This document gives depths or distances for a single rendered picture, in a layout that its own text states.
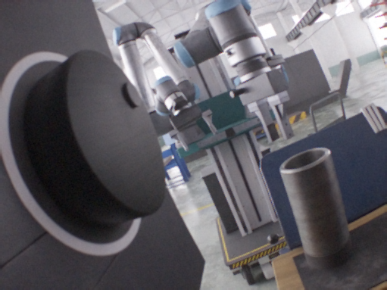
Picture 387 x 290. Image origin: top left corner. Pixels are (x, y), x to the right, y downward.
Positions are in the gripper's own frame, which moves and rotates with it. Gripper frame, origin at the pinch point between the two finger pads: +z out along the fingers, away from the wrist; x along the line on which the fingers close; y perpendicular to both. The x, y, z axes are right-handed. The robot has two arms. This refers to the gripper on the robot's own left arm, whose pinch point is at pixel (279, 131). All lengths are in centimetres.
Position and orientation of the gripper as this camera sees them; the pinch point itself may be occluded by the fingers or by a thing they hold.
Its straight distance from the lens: 61.3
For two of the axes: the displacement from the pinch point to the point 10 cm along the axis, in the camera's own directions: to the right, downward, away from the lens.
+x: 3.8, -0.6, -9.2
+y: -8.4, 4.0, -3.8
